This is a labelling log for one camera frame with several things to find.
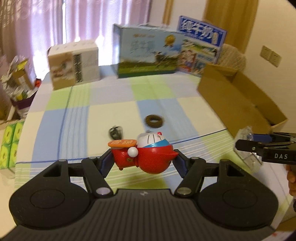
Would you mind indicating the clear plastic package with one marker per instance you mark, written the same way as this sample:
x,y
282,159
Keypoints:
x,y
251,160

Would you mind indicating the white beige product box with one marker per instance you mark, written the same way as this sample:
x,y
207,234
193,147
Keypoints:
x,y
73,63

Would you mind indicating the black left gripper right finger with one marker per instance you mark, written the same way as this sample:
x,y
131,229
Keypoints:
x,y
191,171

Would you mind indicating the red Doraemon toy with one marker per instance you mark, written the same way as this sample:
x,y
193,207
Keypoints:
x,y
151,152

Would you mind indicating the double wall socket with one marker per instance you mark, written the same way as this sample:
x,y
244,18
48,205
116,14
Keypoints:
x,y
271,56

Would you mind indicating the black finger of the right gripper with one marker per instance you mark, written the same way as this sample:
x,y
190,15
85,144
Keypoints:
x,y
250,146

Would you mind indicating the pure milk cow carton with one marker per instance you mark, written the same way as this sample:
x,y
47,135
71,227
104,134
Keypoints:
x,y
145,50

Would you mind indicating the cluttered side bin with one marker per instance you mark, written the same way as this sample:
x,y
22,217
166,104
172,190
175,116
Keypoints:
x,y
19,82

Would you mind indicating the person's hand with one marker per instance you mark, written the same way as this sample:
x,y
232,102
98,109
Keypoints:
x,y
291,180

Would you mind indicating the green tissue pack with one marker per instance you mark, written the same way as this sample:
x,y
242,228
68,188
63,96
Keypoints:
x,y
9,144

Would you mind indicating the blue milk carton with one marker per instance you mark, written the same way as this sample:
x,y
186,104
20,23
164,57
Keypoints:
x,y
201,45

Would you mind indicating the checkered bed sheet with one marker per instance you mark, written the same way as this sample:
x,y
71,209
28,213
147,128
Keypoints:
x,y
73,123

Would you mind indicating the beige quilted chair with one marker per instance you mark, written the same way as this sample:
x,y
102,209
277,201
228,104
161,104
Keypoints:
x,y
231,57

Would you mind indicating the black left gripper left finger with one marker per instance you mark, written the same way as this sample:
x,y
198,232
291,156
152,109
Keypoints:
x,y
95,170

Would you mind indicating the pink curtain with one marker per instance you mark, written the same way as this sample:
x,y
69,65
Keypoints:
x,y
30,28

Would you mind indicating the yellow brown curtain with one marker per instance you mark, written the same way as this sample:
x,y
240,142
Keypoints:
x,y
237,17

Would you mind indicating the brown cardboard box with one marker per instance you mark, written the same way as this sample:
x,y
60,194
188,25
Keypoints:
x,y
239,102

